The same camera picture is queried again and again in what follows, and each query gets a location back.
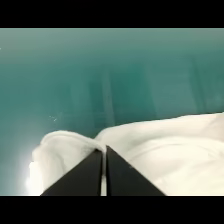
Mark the white garment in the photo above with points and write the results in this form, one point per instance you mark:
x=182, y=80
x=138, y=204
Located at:
x=173, y=156

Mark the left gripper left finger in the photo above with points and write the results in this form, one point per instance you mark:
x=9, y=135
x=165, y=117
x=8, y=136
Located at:
x=83, y=180

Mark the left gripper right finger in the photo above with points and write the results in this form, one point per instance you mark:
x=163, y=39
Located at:
x=128, y=180

